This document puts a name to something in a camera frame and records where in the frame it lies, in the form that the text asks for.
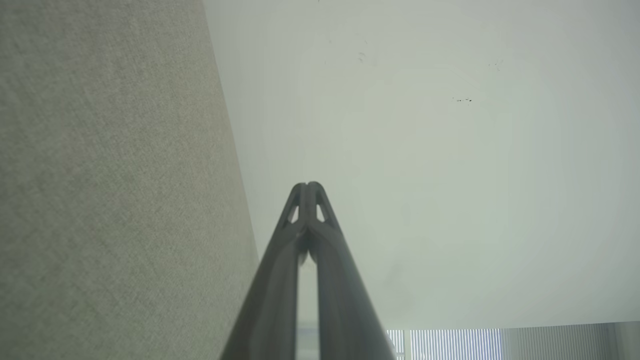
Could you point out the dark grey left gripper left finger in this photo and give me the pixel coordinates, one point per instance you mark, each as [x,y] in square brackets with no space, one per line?
[270,300]

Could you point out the grey fabric table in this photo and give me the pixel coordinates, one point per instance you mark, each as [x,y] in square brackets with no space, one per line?
[100,175]

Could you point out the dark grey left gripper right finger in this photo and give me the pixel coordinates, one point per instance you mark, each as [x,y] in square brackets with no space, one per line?
[345,310]

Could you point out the white vertical window blinds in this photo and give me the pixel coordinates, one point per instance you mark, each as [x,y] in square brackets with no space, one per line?
[450,345]

